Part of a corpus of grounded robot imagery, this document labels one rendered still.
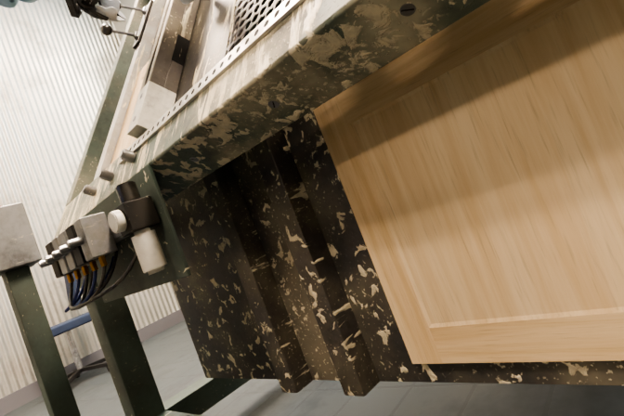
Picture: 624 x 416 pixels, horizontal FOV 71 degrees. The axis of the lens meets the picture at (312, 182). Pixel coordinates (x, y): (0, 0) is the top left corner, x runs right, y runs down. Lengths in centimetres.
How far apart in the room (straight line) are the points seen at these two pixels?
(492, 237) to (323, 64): 39
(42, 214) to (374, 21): 424
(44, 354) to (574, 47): 143
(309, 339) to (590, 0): 89
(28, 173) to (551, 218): 441
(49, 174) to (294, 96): 419
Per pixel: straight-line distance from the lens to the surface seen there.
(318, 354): 115
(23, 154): 476
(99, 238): 104
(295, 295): 112
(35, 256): 149
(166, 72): 116
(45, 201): 465
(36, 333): 151
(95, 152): 169
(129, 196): 94
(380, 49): 59
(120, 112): 150
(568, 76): 69
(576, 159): 70
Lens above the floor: 61
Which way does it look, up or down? 3 degrees up
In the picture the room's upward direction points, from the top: 21 degrees counter-clockwise
